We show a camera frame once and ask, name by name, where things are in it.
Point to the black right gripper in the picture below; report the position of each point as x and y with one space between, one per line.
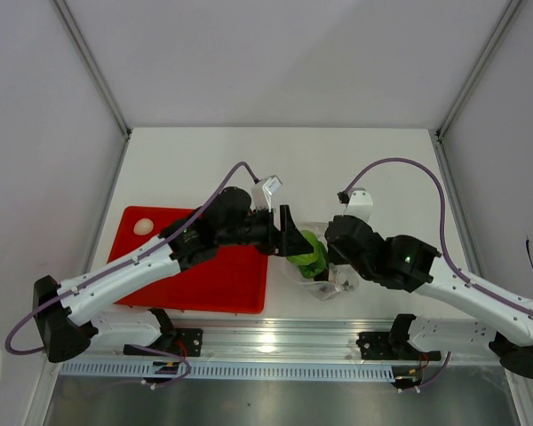
335 256

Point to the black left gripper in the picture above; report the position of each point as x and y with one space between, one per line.
290 241

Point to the green bell pepper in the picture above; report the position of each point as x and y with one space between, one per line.
313 266

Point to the clear zip top bag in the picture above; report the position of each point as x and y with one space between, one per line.
342 278

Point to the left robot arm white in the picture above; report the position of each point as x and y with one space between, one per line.
70 314

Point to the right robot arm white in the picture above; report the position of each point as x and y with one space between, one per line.
500 322

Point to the white egg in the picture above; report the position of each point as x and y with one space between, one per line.
144 226

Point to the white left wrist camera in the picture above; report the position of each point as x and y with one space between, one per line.
263 191

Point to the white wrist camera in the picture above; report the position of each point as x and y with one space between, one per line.
263 191
360 205

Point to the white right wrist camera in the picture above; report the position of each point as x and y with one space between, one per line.
360 205

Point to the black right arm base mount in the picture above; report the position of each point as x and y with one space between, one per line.
393 344

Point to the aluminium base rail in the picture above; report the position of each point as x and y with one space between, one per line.
252 340

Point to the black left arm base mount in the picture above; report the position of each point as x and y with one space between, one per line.
184 342

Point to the white slotted cable duct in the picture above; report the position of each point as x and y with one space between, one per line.
351 373

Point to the aluminium corner post left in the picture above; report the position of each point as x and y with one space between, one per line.
91 66

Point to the aluminium corner post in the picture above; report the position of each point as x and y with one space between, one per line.
91 66
487 53

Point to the aluminium corner post right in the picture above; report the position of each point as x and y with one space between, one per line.
487 53

